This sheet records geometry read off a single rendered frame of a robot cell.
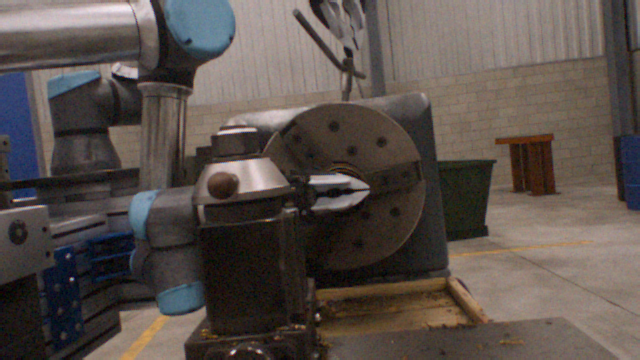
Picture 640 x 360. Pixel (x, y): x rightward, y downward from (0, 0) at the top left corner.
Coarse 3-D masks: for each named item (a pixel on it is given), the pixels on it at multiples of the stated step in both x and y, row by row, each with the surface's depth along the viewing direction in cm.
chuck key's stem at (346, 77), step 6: (342, 60) 98; (348, 60) 98; (348, 66) 98; (342, 72) 98; (348, 72) 98; (342, 78) 98; (348, 78) 98; (342, 84) 98; (348, 84) 98; (342, 90) 98; (348, 90) 98; (342, 96) 99; (348, 96) 99
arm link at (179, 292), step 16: (160, 256) 78; (176, 256) 78; (192, 256) 79; (144, 272) 85; (160, 272) 78; (176, 272) 78; (192, 272) 79; (160, 288) 79; (176, 288) 78; (192, 288) 79; (160, 304) 79; (176, 304) 78; (192, 304) 79
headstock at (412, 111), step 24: (384, 96) 115; (408, 96) 113; (264, 120) 113; (288, 120) 112; (408, 120) 110; (432, 120) 112; (264, 144) 112; (432, 144) 111; (432, 168) 111; (336, 192) 111; (432, 192) 111; (432, 216) 111; (408, 240) 111; (432, 240) 111; (312, 264) 113; (384, 264) 112; (408, 264) 112; (432, 264) 111
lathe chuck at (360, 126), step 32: (320, 128) 95; (352, 128) 95; (384, 128) 95; (288, 160) 96; (352, 160) 95; (384, 160) 95; (416, 160) 95; (384, 192) 95; (416, 192) 95; (352, 224) 96; (384, 224) 96; (416, 224) 96; (352, 256) 96; (384, 256) 96
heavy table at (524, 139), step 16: (512, 144) 937; (528, 144) 870; (544, 144) 863; (512, 160) 947; (528, 160) 942; (544, 160) 864; (512, 176) 956; (528, 176) 944; (544, 176) 870; (544, 192) 877
